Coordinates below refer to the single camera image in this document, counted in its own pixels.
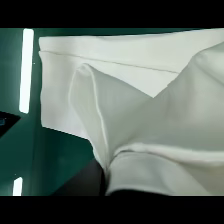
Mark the white T-shirt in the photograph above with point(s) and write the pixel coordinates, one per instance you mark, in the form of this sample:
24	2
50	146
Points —
150	116

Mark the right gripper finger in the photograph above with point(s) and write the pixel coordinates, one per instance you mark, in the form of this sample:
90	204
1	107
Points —
90	181

